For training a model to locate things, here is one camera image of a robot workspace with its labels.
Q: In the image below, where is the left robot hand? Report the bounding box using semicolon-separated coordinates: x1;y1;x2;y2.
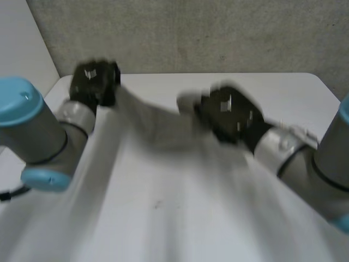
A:
68;58;122;116

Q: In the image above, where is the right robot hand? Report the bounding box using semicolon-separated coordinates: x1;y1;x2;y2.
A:
192;81;274;157

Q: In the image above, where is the grey towel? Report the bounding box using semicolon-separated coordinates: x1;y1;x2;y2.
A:
0;87;339;262

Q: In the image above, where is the black cable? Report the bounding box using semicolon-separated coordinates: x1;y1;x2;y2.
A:
0;183;30;203

